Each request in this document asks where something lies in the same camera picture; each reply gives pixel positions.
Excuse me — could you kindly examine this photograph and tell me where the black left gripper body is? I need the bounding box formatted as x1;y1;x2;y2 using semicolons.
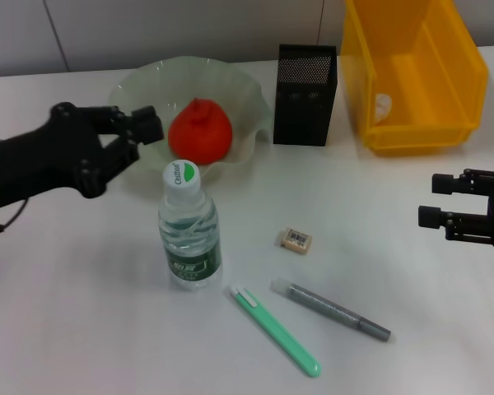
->
0;102;109;215

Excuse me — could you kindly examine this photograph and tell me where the orange fruit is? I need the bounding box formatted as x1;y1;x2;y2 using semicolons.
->
167;97;234;165

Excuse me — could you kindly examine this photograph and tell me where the white paper ball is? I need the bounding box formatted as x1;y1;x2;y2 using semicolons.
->
374;93;394;124

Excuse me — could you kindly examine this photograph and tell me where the clear water bottle green label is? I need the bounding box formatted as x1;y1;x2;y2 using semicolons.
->
157;159;223;291

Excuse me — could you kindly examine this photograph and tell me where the green glass fruit plate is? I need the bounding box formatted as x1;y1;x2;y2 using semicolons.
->
108;56;273;182

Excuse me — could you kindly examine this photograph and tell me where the beige eraser with barcode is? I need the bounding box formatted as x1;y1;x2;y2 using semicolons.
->
277;226;314;256

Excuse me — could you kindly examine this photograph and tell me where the black mesh pen holder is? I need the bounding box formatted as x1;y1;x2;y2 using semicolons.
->
273;44;338;147

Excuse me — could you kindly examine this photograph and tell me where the mint green pen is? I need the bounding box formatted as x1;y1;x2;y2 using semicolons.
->
230;284;323;379

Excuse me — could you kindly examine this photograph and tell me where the yellow plastic bin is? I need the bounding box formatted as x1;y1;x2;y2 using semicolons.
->
339;0;490;156

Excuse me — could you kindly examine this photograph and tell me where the grey glitter marker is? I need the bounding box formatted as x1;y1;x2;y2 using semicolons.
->
270;277;393;342

